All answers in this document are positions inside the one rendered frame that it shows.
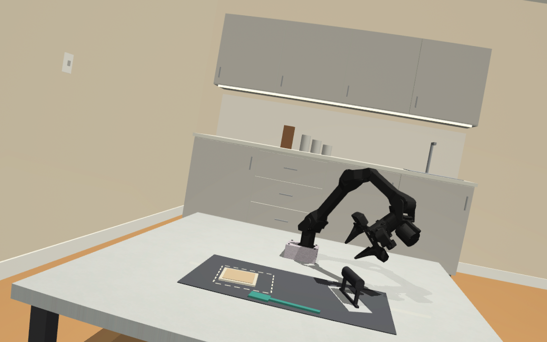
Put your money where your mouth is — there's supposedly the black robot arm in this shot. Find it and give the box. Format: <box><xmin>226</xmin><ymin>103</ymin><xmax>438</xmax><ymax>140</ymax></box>
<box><xmin>298</xmin><ymin>168</ymin><xmax>421</xmax><ymax>250</ymax></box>

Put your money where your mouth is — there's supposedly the cream square tile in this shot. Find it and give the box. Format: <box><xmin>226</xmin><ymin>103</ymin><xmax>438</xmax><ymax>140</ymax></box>
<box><xmin>218</xmin><ymin>267</ymin><xmax>258</xmax><ymax>287</ymax></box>

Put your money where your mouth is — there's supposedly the teal flat trowel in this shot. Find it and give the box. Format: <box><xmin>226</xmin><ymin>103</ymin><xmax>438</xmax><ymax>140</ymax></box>
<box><xmin>248</xmin><ymin>291</ymin><xmax>320</xmax><ymax>314</ymax></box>

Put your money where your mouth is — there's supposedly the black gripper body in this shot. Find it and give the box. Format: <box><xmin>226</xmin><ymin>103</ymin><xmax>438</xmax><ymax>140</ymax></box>
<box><xmin>351</xmin><ymin>212</ymin><xmax>392</xmax><ymax>263</ymax></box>

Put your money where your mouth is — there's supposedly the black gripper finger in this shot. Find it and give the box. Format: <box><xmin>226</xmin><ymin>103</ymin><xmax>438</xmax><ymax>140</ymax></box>
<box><xmin>354</xmin><ymin>247</ymin><xmax>379</xmax><ymax>259</ymax></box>
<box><xmin>345</xmin><ymin>222</ymin><xmax>364</xmax><ymax>244</ymax></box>

